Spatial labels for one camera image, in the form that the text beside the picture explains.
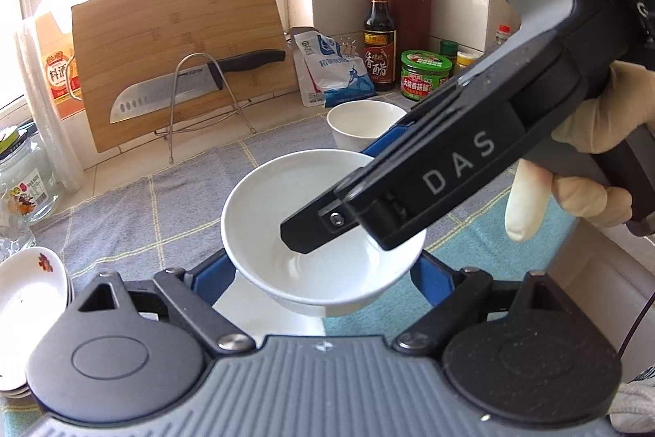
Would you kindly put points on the orange oil bottle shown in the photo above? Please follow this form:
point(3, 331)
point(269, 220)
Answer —
point(53, 21)

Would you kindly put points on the white jacket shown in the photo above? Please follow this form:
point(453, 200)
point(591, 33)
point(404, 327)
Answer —
point(633, 407)

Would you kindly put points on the yellow lidded spice jar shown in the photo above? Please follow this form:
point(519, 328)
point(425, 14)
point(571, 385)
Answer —
point(464, 60)

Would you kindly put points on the black handled santoku knife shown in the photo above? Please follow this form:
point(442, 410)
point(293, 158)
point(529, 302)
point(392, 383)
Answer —
point(155, 94)

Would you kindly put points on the plain white bowl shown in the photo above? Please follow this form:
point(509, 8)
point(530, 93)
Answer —
point(356, 125)

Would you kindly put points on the glass jar with lid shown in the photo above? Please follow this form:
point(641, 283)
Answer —
point(27, 173)

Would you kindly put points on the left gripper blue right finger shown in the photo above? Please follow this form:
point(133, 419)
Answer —
point(434, 279)

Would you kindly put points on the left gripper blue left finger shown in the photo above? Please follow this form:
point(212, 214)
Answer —
point(210, 279)

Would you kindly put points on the white floral plate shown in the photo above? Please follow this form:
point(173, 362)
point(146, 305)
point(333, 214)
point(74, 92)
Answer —
point(35, 291)

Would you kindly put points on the wire board rack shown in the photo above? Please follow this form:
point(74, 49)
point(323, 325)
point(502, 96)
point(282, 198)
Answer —
point(198, 105)

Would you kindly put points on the white bowl pink flowers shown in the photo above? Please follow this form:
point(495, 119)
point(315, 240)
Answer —
point(288, 234)

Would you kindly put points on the bamboo cutting board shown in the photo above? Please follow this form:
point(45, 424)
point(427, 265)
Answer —
point(122, 42)

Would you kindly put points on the blue white salt bag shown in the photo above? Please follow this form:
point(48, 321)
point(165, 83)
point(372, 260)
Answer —
point(327, 76)

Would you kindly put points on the green lidded sauce jar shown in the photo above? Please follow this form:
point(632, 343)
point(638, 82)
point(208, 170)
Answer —
point(422, 72)

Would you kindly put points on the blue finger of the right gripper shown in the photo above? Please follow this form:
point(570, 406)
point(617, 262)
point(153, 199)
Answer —
point(385, 140)

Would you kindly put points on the dark vinegar bottle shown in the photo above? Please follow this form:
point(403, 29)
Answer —
point(379, 42)

